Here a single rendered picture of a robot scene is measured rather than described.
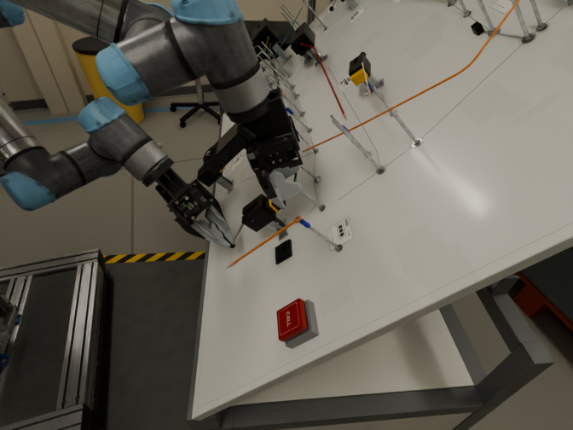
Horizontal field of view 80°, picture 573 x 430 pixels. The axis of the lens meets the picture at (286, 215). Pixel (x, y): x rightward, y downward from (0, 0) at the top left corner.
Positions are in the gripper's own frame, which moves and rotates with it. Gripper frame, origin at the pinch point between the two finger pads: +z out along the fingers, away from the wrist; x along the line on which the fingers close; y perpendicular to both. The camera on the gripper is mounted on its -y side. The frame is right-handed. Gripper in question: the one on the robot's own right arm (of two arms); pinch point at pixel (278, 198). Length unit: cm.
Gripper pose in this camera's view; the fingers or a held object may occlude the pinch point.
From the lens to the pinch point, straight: 65.1
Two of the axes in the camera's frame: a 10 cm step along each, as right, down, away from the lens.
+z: 3.1, 6.6, 6.9
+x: -0.5, -7.1, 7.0
